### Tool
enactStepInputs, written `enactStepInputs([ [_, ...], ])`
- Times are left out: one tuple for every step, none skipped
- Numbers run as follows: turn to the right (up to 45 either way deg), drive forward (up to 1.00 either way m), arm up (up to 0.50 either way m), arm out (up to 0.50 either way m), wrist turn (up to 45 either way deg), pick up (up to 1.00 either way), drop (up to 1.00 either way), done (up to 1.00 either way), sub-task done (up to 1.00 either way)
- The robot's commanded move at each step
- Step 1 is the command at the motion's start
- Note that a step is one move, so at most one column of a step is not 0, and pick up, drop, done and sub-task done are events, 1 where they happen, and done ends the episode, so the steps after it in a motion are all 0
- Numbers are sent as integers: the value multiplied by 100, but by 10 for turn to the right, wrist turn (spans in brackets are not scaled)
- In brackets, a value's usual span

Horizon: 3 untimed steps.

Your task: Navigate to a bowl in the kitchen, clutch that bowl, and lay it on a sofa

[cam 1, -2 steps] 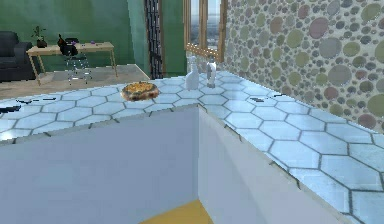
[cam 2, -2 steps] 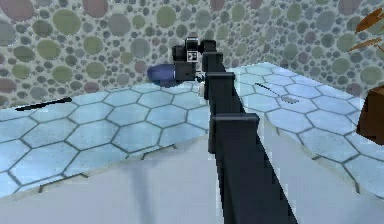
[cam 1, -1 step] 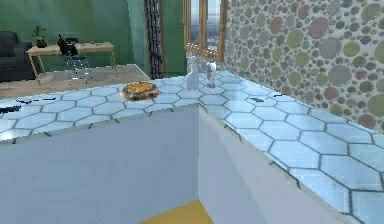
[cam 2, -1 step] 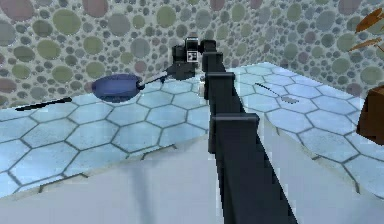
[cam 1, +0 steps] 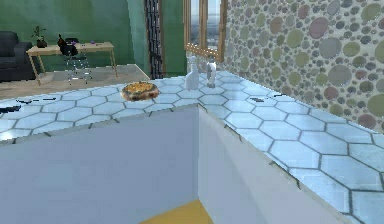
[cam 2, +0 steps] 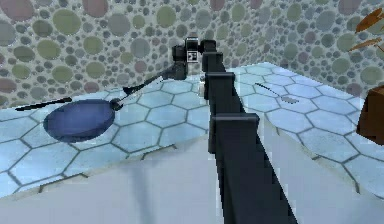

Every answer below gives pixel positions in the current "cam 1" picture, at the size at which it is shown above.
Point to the dark grey sofa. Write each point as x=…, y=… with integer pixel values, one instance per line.
x=13, y=56

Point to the white spray bottle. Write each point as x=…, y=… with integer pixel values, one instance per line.
x=192, y=77

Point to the grey white bottle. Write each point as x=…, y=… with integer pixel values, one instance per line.
x=211, y=72

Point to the round brown bread loaf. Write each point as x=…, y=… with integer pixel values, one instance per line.
x=140, y=91

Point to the black patterned curtain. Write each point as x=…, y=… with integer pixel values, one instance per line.
x=153, y=38

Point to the wooden framed window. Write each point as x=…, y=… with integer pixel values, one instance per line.
x=204, y=28

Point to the black office chair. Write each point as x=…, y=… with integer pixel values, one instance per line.
x=71, y=53

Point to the light wooden desk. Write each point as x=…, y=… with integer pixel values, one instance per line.
x=71, y=49

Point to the black knife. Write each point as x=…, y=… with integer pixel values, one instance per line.
x=36, y=100

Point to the potted house plant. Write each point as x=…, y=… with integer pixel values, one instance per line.
x=40, y=38

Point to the black spatula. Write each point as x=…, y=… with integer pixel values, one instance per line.
x=9, y=109

